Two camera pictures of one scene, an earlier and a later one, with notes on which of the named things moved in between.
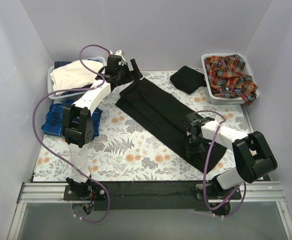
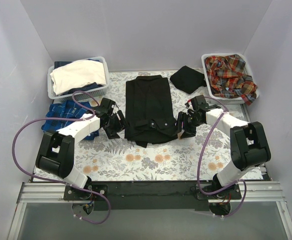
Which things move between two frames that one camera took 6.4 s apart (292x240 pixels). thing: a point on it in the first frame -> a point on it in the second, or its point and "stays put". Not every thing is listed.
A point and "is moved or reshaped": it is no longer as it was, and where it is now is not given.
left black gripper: x=128 y=75 -> x=116 y=124
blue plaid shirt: x=53 y=123 stays put
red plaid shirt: x=225 y=76 stays put
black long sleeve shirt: x=164 y=116 is moved or reshaped
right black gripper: x=193 y=146 -> x=184 y=124
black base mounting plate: x=154 y=195 stays put
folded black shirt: x=188 y=79 stays put
